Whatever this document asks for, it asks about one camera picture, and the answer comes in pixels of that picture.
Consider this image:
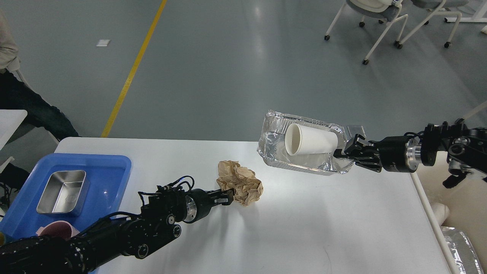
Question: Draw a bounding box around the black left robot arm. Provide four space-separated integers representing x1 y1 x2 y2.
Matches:
0 177 235 274

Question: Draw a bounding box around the white chair leg right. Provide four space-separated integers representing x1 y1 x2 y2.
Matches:
462 101 487 120

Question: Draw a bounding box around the beige plastic bin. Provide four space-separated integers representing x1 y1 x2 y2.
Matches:
411 151 487 272

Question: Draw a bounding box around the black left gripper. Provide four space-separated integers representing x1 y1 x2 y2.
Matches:
184 189 235 224

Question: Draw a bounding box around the cream paper cup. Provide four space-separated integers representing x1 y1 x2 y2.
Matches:
285 123 339 156

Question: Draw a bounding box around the blue plastic tray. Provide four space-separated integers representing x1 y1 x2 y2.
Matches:
0 153 132 240

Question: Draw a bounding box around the steel rectangular container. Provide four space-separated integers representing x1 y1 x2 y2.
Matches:
36 170 90 216

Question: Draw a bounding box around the pink plastic mug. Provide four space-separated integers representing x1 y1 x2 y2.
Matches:
35 220 80 241

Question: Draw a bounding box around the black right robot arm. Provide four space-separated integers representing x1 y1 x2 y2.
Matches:
333 118 487 189

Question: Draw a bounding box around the person in beige sweater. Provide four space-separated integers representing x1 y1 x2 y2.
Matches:
0 9 80 141

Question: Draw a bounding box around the right floor socket plate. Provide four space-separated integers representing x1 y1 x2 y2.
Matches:
346 125 366 140

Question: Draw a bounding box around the white side table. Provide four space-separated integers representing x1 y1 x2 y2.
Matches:
0 109 27 149

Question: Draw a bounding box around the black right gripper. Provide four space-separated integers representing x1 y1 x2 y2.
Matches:
333 134 420 173

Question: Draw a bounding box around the brown paper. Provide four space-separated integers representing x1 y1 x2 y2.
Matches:
216 160 263 207

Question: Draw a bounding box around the white grey office chair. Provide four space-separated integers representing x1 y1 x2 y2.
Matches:
324 0 409 66

